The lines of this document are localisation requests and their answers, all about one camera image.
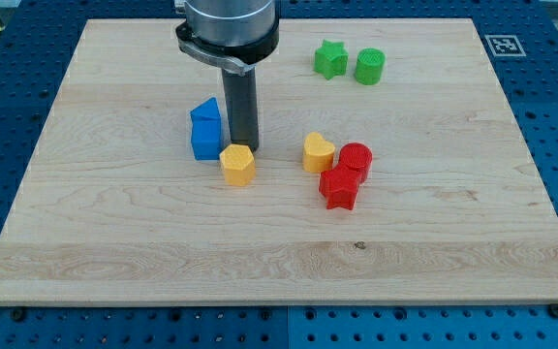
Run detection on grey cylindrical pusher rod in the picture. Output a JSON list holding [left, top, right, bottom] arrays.
[[221, 69, 260, 152]]

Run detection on yellow heart block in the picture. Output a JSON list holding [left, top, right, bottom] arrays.
[[302, 132, 336, 174]]

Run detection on wooden board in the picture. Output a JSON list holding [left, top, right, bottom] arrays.
[[0, 18, 558, 306]]

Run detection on green cylinder block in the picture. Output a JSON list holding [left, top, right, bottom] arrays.
[[355, 48, 386, 85]]

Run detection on white fiducial marker tag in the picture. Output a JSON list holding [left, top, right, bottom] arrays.
[[485, 34, 526, 57]]

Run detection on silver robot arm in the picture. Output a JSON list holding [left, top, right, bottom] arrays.
[[173, 0, 280, 77]]

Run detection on green star block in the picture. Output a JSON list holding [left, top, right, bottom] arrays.
[[314, 40, 349, 79]]

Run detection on blue triangle block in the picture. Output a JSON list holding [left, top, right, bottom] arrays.
[[190, 97, 221, 122]]

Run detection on yellow hexagon block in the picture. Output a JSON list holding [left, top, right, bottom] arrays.
[[219, 143, 256, 186]]

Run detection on blue cube block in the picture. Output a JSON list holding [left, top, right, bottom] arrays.
[[191, 120, 223, 161]]

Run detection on red cylinder block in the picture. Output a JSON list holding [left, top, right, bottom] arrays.
[[338, 143, 373, 183]]

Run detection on red star block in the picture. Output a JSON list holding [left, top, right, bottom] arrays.
[[319, 165, 360, 210]]

